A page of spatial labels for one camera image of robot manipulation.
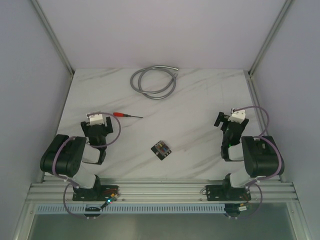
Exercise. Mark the clear fuse box cover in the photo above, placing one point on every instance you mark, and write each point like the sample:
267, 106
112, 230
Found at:
162, 148

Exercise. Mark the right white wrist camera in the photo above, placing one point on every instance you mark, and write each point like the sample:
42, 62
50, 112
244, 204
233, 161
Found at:
237, 116

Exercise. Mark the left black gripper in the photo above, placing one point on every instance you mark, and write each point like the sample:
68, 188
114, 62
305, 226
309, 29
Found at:
108, 124

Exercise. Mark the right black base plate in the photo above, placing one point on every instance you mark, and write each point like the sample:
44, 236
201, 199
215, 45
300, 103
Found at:
226, 193

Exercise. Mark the aluminium mounting rail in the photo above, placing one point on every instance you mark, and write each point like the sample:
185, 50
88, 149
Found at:
51, 189

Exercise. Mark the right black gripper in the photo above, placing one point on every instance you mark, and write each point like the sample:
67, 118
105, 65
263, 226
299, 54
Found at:
222, 117

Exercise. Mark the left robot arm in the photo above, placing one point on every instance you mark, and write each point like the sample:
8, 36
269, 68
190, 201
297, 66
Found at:
67, 158

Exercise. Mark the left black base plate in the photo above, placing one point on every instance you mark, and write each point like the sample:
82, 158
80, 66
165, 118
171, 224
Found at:
96, 194

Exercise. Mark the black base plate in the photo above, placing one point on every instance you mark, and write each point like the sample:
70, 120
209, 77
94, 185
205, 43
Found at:
226, 193
96, 194

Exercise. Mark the slotted cable duct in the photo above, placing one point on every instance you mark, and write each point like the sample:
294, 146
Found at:
135, 208

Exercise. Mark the black fuse box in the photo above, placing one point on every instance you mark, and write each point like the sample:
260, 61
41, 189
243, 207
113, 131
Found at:
161, 157

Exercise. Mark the red handled screwdriver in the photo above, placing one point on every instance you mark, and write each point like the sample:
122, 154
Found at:
123, 115

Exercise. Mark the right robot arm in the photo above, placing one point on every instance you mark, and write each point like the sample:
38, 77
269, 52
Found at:
259, 154

